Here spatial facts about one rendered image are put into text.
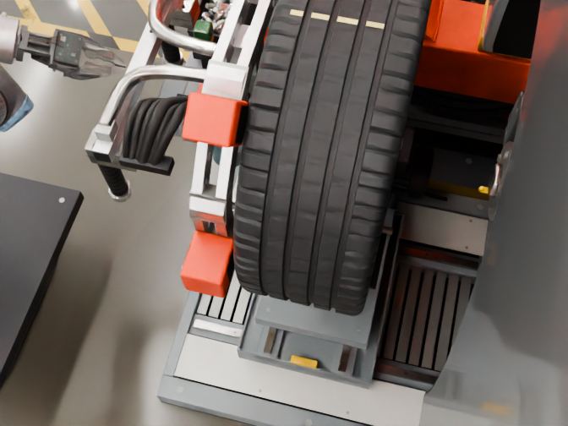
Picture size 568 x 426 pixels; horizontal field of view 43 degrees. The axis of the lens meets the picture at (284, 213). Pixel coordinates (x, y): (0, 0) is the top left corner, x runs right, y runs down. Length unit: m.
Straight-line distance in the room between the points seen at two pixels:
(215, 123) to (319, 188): 0.18
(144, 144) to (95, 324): 1.07
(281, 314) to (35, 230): 0.69
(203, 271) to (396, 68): 0.47
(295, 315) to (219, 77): 0.91
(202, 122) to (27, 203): 1.08
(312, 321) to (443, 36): 0.78
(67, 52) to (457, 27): 0.90
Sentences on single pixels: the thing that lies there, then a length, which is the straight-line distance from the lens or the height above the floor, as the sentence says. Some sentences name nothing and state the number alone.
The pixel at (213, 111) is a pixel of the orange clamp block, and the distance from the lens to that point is 1.07.
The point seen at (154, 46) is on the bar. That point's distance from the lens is 1.39.
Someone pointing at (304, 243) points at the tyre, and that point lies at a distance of 1.13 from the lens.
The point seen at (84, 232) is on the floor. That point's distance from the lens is 2.33.
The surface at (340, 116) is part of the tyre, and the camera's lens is 1.08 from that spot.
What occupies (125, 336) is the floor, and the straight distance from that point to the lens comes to 2.17.
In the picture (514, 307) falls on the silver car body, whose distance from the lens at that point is 0.72.
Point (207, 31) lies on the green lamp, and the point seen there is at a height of 0.66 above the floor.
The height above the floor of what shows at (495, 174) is 0.88.
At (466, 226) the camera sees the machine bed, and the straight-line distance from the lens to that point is 2.21.
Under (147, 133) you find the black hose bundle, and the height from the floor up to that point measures 1.03.
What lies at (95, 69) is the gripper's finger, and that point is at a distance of 1.54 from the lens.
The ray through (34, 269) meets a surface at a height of 0.30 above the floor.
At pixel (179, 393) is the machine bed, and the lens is 2.02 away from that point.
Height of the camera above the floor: 2.02
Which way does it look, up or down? 63 degrees down
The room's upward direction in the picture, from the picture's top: 2 degrees counter-clockwise
